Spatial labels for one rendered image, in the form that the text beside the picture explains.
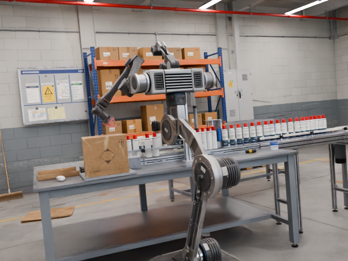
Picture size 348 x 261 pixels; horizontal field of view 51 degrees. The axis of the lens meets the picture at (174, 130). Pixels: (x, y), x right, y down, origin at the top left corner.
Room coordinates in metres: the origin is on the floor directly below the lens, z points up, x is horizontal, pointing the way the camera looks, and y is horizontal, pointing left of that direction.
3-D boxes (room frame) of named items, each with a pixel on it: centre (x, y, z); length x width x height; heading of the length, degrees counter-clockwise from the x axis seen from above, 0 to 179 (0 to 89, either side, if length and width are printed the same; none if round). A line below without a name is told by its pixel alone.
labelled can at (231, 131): (3.37, -0.53, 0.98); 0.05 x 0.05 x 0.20
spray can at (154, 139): (3.10, 0.17, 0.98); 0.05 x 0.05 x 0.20
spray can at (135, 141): (3.04, 0.33, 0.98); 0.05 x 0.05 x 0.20
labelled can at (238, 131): (3.39, -0.60, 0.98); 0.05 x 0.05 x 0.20
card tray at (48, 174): (2.81, 0.93, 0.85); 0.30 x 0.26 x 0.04; 111
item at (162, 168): (3.30, 0.18, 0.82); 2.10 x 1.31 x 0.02; 111
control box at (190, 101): (3.12, -0.14, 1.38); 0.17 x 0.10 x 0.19; 166
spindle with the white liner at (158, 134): (3.40, 0.17, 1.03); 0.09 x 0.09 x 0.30
